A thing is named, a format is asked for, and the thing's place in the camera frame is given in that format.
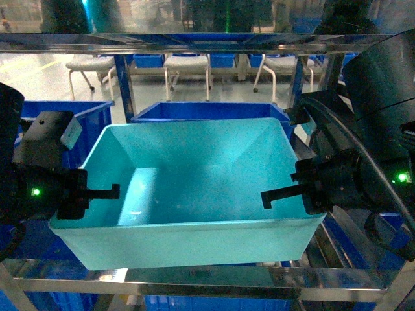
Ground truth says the white chair middle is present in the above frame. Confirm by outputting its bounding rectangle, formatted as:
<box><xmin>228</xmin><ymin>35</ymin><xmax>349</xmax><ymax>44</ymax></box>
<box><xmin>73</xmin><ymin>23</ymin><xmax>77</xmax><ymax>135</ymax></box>
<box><xmin>163</xmin><ymin>54</ymin><xmax>211</xmax><ymax>102</ymax></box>

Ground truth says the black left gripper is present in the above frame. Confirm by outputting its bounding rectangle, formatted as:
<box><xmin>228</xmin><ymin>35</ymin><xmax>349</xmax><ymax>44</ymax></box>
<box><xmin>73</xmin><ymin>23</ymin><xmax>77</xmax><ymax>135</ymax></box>
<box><xmin>9</xmin><ymin>164</ymin><xmax>121</xmax><ymax>220</ymax></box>

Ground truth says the teal plastic bin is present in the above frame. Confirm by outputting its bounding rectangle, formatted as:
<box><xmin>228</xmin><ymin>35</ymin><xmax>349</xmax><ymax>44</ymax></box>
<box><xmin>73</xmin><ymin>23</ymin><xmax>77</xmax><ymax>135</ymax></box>
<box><xmin>49</xmin><ymin>118</ymin><xmax>324</xmax><ymax>270</ymax></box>

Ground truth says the steel shelf front frame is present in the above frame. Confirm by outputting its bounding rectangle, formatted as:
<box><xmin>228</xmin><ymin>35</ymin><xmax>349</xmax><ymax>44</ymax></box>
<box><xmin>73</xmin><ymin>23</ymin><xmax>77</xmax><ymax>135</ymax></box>
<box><xmin>1</xmin><ymin>259</ymin><xmax>414</xmax><ymax>307</ymax></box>

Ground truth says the white chair right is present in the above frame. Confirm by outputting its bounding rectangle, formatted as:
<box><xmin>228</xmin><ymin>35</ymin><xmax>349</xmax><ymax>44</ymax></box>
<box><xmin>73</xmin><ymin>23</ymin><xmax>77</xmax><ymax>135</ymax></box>
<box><xmin>253</xmin><ymin>54</ymin><xmax>316</xmax><ymax>103</ymax></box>

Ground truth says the blue bin far left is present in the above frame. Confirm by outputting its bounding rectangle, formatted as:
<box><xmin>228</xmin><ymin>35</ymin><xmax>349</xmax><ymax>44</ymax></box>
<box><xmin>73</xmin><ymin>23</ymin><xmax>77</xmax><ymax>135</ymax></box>
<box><xmin>19</xmin><ymin>100</ymin><xmax>114</xmax><ymax>169</ymax></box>

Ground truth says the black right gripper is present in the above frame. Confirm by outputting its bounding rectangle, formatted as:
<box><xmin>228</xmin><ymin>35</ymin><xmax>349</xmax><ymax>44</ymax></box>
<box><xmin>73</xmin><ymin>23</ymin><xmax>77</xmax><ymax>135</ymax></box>
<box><xmin>261</xmin><ymin>149</ymin><xmax>373</xmax><ymax>215</ymax></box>

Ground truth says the black camera cable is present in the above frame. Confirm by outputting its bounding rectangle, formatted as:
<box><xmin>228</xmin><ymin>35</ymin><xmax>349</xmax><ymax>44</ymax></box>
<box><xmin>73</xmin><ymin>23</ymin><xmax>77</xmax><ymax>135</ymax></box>
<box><xmin>293</xmin><ymin>97</ymin><xmax>415</xmax><ymax>227</ymax></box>

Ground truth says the blue bin behind teal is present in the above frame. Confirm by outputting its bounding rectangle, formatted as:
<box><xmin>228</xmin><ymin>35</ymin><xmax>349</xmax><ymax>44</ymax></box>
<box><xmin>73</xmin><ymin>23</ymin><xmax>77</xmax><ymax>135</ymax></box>
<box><xmin>131</xmin><ymin>102</ymin><xmax>294</xmax><ymax>132</ymax></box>

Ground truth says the white chair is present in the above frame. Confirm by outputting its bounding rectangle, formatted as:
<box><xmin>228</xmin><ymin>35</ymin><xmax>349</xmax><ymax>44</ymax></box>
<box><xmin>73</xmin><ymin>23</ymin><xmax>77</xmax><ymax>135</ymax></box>
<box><xmin>65</xmin><ymin>56</ymin><xmax>116</xmax><ymax>101</ymax></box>
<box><xmin>163</xmin><ymin>54</ymin><xmax>211</xmax><ymax>102</ymax></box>
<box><xmin>253</xmin><ymin>54</ymin><xmax>316</xmax><ymax>103</ymax></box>

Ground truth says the white chair left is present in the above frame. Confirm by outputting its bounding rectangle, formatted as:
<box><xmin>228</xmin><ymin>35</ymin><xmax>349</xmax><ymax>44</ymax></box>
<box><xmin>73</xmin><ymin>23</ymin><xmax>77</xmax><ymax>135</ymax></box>
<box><xmin>65</xmin><ymin>56</ymin><xmax>116</xmax><ymax>101</ymax></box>

